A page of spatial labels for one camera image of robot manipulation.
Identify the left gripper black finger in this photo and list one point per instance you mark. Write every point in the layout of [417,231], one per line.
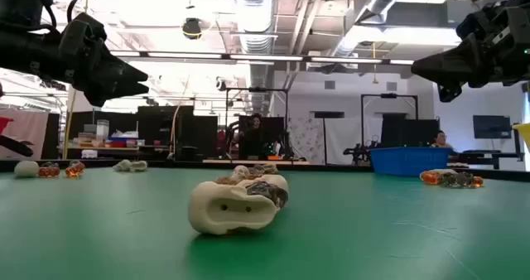
[120,93]
[124,73]

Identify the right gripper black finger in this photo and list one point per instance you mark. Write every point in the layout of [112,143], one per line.
[447,55]
[447,73]

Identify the dark grey Halloween decoration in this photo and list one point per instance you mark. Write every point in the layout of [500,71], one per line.
[455,180]
[271,192]
[257,171]

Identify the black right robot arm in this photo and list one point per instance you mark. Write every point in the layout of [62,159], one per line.
[522,31]

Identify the black background robot arm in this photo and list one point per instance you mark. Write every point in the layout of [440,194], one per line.
[360,151]

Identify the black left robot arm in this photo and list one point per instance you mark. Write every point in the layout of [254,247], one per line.
[25,56]

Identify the clear plastic container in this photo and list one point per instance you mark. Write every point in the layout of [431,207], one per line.
[102,128]

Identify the blue storage box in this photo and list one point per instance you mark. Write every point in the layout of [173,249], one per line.
[124,139]

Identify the wooden workbench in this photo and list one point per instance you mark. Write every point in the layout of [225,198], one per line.
[103,148]

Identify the person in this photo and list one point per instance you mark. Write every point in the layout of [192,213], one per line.
[252,137]
[441,140]

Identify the black desk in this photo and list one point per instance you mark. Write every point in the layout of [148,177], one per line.
[488,153]

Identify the yellow plastic object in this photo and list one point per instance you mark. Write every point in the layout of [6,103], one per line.
[523,133]

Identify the blue plastic basket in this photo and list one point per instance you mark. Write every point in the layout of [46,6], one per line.
[410,160]

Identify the pink curtain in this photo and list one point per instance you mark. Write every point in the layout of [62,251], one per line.
[25,131]

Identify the red cloth piece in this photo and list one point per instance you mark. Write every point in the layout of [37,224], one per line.
[5,124]

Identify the black bar object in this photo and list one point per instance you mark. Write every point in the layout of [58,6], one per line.
[16,146]

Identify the green table mat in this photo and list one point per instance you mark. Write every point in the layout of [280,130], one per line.
[124,230]

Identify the long ceiling light bar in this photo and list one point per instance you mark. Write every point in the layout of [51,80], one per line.
[265,57]

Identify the white patterned curtain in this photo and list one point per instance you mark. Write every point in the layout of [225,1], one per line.
[306,139]

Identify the black metal rig frame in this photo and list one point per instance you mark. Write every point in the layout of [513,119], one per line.
[389,95]
[256,90]

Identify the dark wall monitor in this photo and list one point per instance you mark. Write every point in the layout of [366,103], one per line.
[492,126]

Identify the slanted silver ventilation duct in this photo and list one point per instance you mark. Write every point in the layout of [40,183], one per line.
[372,6]

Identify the wide silver ventilation duct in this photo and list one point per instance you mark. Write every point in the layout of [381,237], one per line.
[254,23]

